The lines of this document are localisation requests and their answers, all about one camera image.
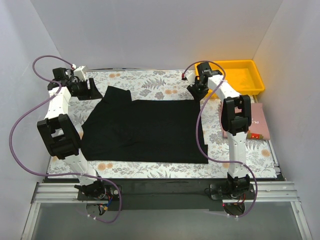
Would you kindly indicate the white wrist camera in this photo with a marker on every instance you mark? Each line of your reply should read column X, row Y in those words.
column 80, row 72
column 189, row 77

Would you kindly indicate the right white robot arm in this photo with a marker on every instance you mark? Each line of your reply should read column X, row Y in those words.
column 236, row 118

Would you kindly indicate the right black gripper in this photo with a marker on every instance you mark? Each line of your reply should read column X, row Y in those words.
column 196, row 89

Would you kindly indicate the folded pink t shirt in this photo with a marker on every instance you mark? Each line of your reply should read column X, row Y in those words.
column 258, row 130

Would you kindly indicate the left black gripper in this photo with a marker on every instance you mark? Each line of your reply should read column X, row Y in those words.
column 90, row 87

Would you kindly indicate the floral table mat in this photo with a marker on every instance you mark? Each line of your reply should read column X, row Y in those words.
column 167, row 85

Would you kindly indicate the aluminium frame rail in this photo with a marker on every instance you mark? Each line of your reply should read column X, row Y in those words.
column 67, row 193

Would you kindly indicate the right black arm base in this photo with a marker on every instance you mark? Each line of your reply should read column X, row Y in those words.
column 218, row 192

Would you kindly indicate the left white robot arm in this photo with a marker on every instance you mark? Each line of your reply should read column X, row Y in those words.
column 59, row 134

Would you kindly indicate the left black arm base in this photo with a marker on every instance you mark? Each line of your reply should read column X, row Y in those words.
column 108, row 192

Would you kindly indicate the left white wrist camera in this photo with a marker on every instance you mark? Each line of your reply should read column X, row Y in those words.
column 80, row 72

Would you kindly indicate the yellow plastic tray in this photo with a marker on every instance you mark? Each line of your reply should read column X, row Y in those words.
column 243, row 76

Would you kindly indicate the black t shirt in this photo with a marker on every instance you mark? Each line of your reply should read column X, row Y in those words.
column 122, row 129

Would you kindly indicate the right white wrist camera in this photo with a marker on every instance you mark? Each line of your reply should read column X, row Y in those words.
column 189, row 77

